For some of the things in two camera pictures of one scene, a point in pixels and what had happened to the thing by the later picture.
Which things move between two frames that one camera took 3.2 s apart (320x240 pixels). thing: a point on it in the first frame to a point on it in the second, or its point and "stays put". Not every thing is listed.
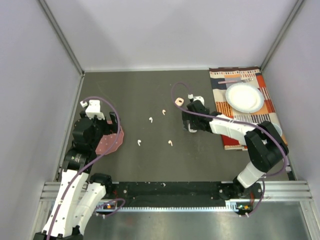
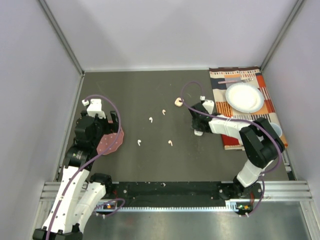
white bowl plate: x=196 y=98 to x=209 y=104
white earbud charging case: x=191 y=130 to x=198 y=133
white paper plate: x=244 y=97 stays put
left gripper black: x=110 y=128 stays put
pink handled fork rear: x=244 y=80 stays put
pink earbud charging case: x=179 y=101 stays put
